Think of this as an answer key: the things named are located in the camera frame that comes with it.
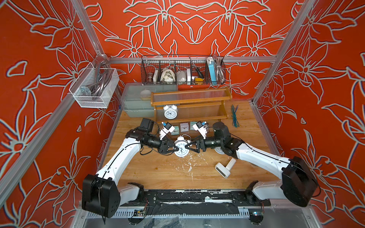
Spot white cloth bundle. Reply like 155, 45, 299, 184
160, 68, 176, 83

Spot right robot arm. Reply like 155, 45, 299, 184
185, 122, 319, 207

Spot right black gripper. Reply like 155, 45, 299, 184
186, 135, 224, 154

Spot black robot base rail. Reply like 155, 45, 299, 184
119, 190, 271, 216

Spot mint square alarm clock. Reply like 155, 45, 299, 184
171, 126, 180, 135

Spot black wire wall basket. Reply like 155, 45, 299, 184
141, 55, 226, 86

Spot white twin-bell clock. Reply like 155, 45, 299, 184
175, 136, 191, 157
214, 147, 225, 155
163, 104, 178, 120

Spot white mesh wall basket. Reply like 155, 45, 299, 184
69, 63, 119, 109

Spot white square alarm clock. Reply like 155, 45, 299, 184
180, 123, 190, 132

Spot green blue twist ties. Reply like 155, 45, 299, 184
231, 104, 240, 128

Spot light blue box in basket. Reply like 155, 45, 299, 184
207, 57, 217, 85

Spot translucent plastic storage box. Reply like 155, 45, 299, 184
122, 83, 178, 118

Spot grey hoses in basket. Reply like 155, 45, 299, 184
85, 55, 114, 97

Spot white digital clock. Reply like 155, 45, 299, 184
215, 162, 231, 179

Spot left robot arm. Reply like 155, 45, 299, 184
81, 118, 179, 218

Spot black handled screwdriver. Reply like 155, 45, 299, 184
189, 58, 204, 79

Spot white twin-bell clock front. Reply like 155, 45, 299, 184
163, 104, 178, 120

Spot wooden two-tier shelf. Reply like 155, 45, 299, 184
151, 88, 232, 124

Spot white cylinder device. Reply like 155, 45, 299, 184
225, 158, 236, 171

